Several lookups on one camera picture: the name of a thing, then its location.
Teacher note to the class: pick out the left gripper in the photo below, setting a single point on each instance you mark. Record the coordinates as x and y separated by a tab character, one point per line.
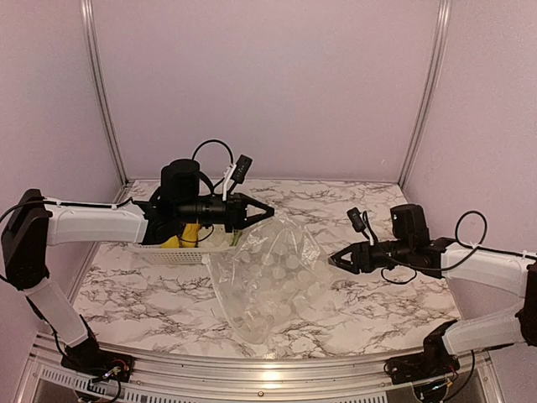
236	211

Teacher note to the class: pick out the white fake cauliflower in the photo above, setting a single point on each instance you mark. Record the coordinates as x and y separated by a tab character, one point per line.
217	238

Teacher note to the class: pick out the aluminium frame post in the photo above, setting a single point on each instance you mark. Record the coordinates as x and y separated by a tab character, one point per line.
431	82
89	24

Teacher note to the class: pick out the white plastic basket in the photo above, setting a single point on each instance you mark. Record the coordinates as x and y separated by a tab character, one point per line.
153	254

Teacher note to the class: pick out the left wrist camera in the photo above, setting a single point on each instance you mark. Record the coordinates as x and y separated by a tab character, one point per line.
235	175

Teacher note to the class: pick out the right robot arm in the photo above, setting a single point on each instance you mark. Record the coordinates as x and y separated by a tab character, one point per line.
495	289

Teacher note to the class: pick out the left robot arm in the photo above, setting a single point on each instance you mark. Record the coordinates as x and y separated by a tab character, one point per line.
44	239

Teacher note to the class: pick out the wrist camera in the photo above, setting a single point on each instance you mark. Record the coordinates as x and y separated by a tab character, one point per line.
361	224
235	175

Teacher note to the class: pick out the yellow fake corn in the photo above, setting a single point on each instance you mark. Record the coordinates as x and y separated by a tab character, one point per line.
190	236
172	243

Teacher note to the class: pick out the clear zip top bag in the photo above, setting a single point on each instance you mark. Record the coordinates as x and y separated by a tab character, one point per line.
227	269

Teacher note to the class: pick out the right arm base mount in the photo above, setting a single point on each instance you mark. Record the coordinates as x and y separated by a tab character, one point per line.
432	361

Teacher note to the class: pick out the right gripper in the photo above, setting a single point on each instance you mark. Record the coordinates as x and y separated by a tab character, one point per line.
361	258

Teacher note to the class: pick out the left aluminium frame post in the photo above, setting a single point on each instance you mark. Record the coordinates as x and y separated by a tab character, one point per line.
89	24

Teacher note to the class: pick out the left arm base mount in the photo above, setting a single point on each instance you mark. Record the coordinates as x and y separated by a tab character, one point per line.
89	358

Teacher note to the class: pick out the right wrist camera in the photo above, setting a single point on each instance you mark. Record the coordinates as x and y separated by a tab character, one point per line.
361	224

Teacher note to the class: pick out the right aluminium frame post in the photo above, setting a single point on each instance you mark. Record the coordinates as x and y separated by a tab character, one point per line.
431	82

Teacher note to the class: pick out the front aluminium rail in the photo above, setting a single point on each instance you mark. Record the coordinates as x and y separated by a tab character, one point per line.
167	377

